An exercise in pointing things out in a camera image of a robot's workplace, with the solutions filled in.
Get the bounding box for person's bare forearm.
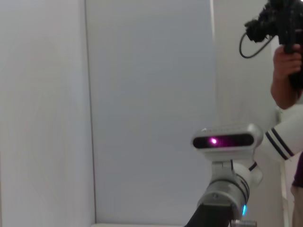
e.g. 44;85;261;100
270;73;303;110

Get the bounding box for black video camera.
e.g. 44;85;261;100
243;0;303;89

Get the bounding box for person's torso purple shirt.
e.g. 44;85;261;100
291;151;303;227

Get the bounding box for right gripper cable silver connector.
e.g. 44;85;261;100
231;218;258;227

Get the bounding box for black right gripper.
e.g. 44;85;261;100
184;202;234;227

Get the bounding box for person's hand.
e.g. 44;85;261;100
272;44;303;77

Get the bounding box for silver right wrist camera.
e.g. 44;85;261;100
191;123;264;163

